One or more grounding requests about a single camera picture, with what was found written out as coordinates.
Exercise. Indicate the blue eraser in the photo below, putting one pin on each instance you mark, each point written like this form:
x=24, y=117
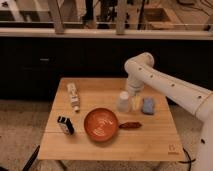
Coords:
x=148, y=106

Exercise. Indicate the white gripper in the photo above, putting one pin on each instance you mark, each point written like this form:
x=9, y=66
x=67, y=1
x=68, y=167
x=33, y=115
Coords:
x=134, y=87

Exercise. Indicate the white tube bottle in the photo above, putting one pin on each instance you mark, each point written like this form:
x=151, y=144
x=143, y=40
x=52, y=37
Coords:
x=74, y=99

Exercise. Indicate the black and white box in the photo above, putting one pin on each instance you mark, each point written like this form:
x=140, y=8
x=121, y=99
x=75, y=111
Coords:
x=65, y=124

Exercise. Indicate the black table leg bar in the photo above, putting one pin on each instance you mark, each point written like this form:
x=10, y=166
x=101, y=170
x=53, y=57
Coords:
x=31, y=160

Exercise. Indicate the orange frying pan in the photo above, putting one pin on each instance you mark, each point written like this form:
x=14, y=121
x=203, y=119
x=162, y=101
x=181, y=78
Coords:
x=101, y=125

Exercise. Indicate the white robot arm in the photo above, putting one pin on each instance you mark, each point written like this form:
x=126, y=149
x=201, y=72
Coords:
x=195, y=99

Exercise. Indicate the dark low cabinet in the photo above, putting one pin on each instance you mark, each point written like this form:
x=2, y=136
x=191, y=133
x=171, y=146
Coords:
x=31, y=67

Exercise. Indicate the wooden table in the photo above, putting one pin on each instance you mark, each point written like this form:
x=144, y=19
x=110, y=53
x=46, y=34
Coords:
x=156, y=140

